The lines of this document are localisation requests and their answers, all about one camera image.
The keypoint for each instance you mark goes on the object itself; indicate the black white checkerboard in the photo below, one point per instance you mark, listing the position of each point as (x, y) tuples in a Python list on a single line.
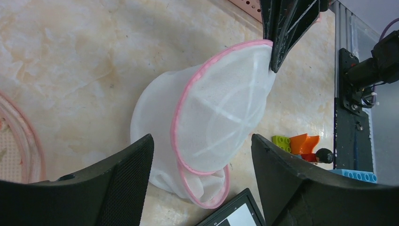
[(241, 210)]

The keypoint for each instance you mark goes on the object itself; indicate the pink plastic basket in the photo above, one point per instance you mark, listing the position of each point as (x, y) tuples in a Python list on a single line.
[(253, 8)]

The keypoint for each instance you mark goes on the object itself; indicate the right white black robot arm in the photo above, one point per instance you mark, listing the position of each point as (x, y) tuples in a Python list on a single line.
[(383, 66)]

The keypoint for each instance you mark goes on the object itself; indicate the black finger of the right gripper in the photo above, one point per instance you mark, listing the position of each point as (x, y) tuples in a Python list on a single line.
[(267, 8), (287, 33)]

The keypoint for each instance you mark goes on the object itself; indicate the white pink mesh laundry bag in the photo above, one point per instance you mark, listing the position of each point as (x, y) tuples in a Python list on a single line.
[(200, 117)]

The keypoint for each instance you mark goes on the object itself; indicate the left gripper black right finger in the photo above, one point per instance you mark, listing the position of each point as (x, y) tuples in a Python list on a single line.
[(294, 192)]

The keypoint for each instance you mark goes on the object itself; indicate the aluminium frame rail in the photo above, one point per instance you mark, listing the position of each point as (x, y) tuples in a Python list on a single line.
[(382, 101)]

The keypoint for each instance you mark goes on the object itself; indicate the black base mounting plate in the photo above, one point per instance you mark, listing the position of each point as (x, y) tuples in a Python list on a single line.
[(352, 141)]

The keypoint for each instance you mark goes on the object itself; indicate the colourful toy block stack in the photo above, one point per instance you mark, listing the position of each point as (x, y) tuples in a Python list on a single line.
[(302, 146)]

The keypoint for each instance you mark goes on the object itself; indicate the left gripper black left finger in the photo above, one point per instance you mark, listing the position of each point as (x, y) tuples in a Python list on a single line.
[(110, 192)]

